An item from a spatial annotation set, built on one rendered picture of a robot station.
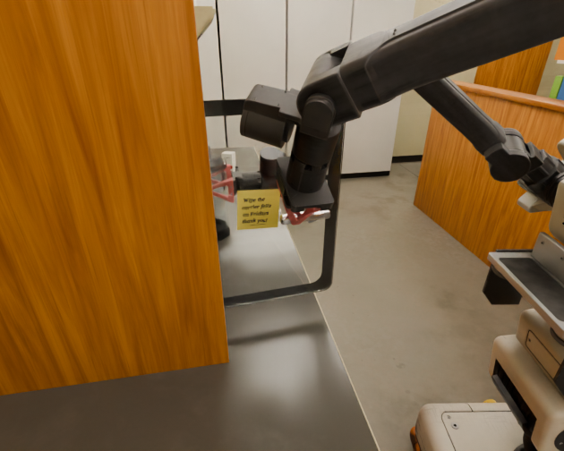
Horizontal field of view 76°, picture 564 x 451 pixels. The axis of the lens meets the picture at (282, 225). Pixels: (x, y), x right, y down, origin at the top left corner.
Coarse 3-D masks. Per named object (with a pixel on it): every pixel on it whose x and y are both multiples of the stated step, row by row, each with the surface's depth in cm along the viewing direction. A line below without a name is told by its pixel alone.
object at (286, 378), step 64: (256, 320) 76; (320, 320) 76; (128, 384) 62; (192, 384) 62; (256, 384) 62; (320, 384) 62; (0, 448) 53; (64, 448) 53; (128, 448) 53; (192, 448) 53; (256, 448) 53; (320, 448) 53
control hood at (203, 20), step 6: (198, 6) 47; (204, 6) 47; (210, 6) 47; (198, 12) 47; (204, 12) 47; (210, 12) 47; (198, 18) 47; (204, 18) 47; (210, 18) 48; (198, 24) 48; (204, 24) 48; (198, 30) 48; (204, 30) 63; (198, 36) 48
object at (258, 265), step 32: (224, 128) 56; (224, 160) 58; (256, 160) 60; (224, 192) 61; (224, 224) 63; (288, 224) 67; (320, 224) 69; (224, 256) 66; (256, 256) 68; (288, 256) 70; (320, 256) 72; (224, 288) 70; (256, 288) 72; (288, 288) 74; (320, 288) 76
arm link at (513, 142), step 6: (510, 138) 79; (516, 138) 79; (504, 144) 78; (510, 144) 77; (516, 144) 77; (522, 144) 78; (528, 144) 79; (522, 150) 76; (528, 150) 81; (534, 150) 78; (528, 156) 76; (534, 156) 76; (540, 156) 78; (534, 162) 77; (540, 162) 77; (534, 168) 78
